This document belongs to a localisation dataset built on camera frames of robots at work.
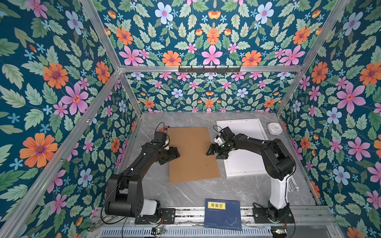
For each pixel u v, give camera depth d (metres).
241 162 0.90
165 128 1.07
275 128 1.06
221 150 0.84
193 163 0.92
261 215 0.73
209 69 0.92
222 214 0.75
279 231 0.70
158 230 0.70
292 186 0.82
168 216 0.73
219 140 0.91
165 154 0.79
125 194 0.42
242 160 0.90
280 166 0.52
